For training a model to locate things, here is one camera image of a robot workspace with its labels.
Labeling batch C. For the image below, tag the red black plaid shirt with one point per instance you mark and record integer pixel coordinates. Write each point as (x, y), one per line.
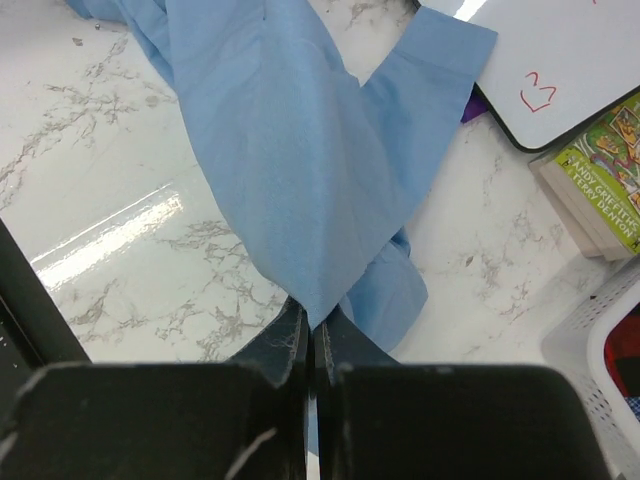
(621, 354)

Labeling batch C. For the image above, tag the green paperback book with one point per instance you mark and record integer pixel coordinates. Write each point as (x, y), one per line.
(593, 184)

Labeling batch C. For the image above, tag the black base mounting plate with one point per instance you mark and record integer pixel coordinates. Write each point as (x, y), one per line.
(34, 333)

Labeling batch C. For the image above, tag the white plastic basket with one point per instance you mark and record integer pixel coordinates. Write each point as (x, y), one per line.
(576, 347)

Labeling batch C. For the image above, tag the blue checkered cloth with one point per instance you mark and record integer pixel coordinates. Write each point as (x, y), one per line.
(634, 404)

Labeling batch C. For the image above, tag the purple marker cap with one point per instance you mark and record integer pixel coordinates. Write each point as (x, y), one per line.
(474, 108)

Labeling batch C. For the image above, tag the light blue long sleeve shirt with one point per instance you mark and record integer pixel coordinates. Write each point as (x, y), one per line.
(315, 172)

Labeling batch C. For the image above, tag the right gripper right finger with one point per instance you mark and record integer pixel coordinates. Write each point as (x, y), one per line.
(381, 419)

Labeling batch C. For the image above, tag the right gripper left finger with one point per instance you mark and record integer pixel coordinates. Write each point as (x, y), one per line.
(244, 418)

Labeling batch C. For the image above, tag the white dry-erase board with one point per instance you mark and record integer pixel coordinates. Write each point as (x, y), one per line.
(556, 65)

